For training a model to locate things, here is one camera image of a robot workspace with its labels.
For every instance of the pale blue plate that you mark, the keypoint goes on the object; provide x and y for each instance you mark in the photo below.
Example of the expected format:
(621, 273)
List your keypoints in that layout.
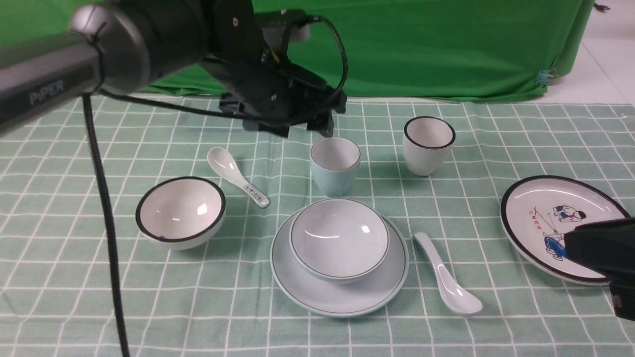
(339, 300)

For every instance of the white cup black rim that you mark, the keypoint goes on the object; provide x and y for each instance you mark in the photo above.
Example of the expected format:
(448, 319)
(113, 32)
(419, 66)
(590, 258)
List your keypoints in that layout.
(427, 142)

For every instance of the white spoon patterned handle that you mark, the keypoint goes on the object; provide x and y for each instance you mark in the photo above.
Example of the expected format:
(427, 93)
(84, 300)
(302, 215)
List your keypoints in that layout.
(223, 163)

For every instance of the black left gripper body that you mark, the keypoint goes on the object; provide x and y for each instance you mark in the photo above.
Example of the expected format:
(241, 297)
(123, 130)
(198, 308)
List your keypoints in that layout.
(248, 56)

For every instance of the pale blue cup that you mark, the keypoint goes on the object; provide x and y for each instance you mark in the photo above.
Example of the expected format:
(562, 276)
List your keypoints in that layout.
(334, 164)

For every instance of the green checkered tablecloth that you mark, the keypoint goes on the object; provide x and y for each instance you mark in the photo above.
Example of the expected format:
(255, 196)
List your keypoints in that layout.
(219, 299)

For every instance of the white bowl black rim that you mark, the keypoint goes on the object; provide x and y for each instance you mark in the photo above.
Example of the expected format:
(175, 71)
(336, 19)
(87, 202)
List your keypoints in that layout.
(181, 213)

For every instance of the pale blue shallow bowl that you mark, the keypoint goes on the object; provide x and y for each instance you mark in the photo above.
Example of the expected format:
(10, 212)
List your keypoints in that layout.
(339, 240)

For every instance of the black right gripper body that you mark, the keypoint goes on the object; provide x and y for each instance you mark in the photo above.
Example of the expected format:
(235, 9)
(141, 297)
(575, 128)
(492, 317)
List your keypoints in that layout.
(608, 248)

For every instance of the plain white spoon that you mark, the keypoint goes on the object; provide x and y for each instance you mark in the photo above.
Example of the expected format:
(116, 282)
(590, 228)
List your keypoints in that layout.
(455, 297)

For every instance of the white plate cartoon print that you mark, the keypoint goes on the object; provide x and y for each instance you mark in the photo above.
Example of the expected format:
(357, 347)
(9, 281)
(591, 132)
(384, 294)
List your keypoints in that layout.
(537, 211)

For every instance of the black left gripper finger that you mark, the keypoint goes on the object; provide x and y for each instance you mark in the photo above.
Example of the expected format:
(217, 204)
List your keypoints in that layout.
(279, 127)
(322, 123)

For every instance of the blue binder clip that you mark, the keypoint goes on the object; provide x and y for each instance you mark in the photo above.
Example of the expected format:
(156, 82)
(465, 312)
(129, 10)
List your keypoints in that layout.
(542, 78)

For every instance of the green backdrop cloth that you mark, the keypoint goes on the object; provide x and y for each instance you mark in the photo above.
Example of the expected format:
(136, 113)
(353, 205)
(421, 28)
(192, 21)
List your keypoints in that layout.
(442, 49)

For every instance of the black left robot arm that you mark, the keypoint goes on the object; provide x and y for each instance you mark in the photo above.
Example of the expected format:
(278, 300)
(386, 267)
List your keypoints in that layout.
(117, 47)

